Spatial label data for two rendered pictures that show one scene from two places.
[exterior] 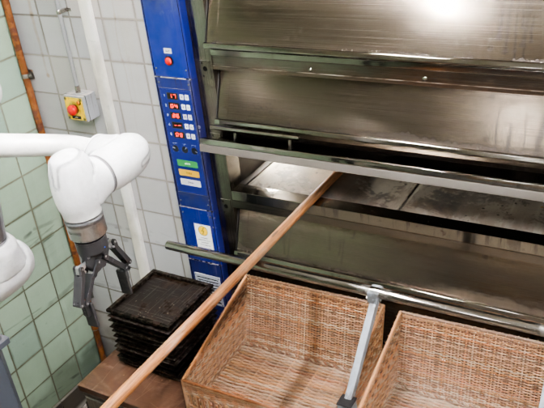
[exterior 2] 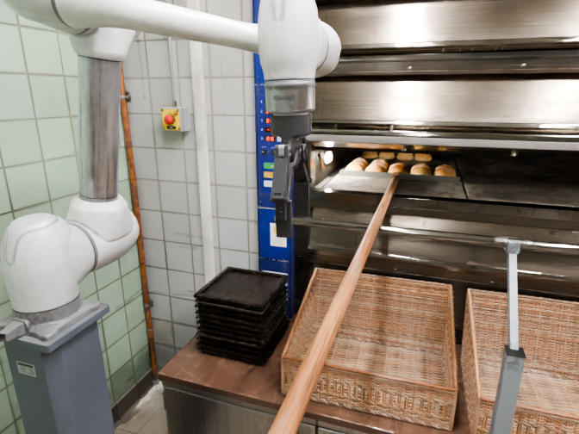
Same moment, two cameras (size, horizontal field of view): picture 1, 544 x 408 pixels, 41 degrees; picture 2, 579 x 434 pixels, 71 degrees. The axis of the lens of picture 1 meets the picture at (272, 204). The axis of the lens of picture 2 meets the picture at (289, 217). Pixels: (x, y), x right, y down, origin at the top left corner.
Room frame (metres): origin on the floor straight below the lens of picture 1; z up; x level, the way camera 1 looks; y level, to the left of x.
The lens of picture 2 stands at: (0.75, 0.62, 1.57)
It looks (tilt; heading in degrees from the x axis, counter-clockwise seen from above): 17 degrees down; 346
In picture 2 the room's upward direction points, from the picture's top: straight up
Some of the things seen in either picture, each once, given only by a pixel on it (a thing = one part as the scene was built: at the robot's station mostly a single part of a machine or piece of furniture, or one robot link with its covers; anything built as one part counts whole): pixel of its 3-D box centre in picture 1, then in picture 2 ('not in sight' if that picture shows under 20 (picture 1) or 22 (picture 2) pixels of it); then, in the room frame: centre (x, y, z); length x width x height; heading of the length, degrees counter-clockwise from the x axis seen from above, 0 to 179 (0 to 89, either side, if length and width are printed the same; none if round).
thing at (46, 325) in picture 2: not in sight; (42, 311); (1.80, 1.01, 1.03); 0.22 x 0.18 x 0.06; 148
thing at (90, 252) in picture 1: (94, 252); (291, 139); (1.49, 0.43, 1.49); 0.08 x 0.07 x 0.09; 150
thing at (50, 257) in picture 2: not in sight; (42, 257); (1.83, 1.00, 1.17); 0.18 x 0.16 x 0.22; 147
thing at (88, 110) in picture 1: (81, 105); (175, 119); (2.61, 0.67, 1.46); 0.10 x 0.07 x 0.10; 57
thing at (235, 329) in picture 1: (286, 359); (371, 335); (1.93, 0.01, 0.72); 0.56 x 0.49 x 0.28; 59
